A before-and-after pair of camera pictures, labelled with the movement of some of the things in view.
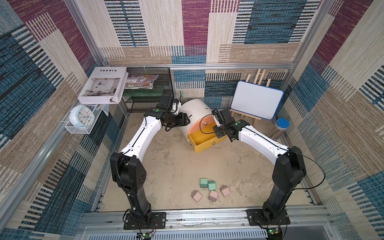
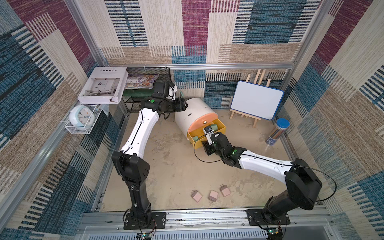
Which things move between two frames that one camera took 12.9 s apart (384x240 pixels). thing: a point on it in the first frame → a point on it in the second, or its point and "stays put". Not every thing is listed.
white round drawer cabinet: [196, 109] stays put
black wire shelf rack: [140, 101] stays put
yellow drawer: [205, 138] stays put
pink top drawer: [201, 122] stays put
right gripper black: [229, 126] → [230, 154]
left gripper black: [182, 121] → [179, 105]
